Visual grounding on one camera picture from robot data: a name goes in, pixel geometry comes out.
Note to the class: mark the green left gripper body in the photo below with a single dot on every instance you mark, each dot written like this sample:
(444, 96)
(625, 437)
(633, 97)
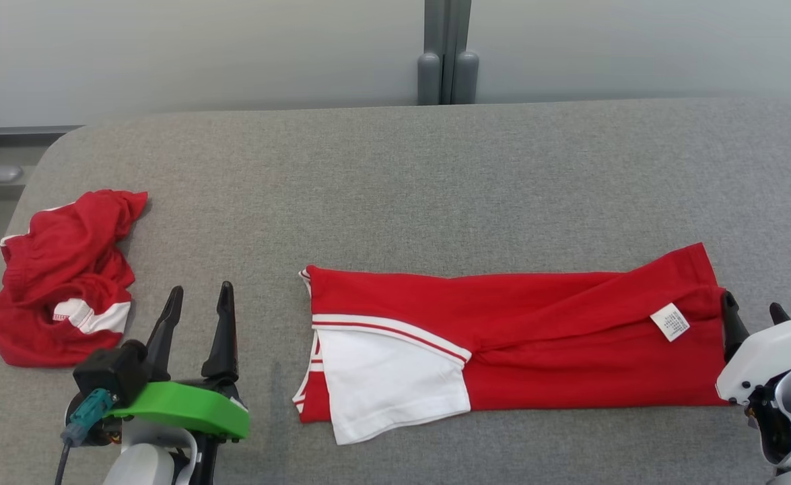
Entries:
(186, 407)

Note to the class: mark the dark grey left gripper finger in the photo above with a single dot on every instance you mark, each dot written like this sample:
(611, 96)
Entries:
(223, 343)
(163, 343)

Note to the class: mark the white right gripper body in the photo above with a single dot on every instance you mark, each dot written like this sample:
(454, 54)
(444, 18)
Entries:
(769, 353)

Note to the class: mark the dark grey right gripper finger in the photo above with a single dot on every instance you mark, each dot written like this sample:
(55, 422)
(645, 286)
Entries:
(778, 315)
(733, 327)

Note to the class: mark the red shorts with white stripe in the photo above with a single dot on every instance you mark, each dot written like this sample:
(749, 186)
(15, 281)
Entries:
(65, 256)

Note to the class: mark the red white basketball jersey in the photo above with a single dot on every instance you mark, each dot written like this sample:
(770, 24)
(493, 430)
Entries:
(536, 337)

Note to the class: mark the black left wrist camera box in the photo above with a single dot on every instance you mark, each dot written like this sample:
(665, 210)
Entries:
(109, 370)

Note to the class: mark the dark grey wall rail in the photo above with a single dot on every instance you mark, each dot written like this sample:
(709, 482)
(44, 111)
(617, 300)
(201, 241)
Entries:
(11, 131)

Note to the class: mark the dark grey partition post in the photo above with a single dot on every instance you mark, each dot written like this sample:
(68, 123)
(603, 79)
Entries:
(435, 34)

